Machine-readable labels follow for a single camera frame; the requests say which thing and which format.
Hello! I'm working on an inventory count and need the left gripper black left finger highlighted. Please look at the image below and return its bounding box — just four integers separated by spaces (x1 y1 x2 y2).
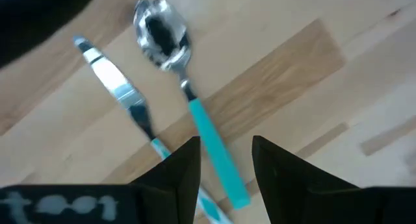
0 136 202 224

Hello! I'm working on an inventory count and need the spoon with teal handle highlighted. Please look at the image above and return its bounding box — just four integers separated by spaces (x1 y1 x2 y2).
133 0 252 210

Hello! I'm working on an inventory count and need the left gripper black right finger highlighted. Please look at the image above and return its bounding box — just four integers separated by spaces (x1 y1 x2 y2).
252 135 416 224

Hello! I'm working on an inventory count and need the dark green serving tray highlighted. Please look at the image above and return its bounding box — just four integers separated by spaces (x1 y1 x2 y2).
0 0 100 69

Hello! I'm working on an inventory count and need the knife with white-teal patterned handle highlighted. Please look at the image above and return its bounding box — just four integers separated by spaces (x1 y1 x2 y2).
71 34 233 224

